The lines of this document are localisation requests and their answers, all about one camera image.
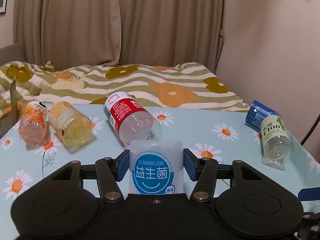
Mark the white blue-label yogurt bottle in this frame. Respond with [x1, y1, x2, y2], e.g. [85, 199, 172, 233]
[129, 140, 184, 195]

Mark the daisy-print blue tablecloth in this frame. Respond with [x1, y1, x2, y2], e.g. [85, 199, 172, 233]
[1, 104, 319, 239]

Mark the red-label clear bottle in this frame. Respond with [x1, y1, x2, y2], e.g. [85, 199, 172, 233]
[103, 91, 162, 146]

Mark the yellow-label clear bottle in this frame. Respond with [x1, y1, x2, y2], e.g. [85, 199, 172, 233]
[49, 101, 93, 149]

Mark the green-label clear bottle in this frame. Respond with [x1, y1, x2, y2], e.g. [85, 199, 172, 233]
[260, 115, 291, 162]

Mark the striped floral quilt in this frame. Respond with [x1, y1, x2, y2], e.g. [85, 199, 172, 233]
[1, 61, 249, 117]

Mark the orange-label small bottle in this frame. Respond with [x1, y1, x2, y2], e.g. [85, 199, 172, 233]
[18, 101, 48, 146]

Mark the beige curtain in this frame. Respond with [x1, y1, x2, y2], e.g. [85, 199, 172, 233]
[14, 0, 224, 71]

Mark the black cable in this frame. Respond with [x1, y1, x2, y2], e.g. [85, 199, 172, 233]
[299, 113, 320, 146]

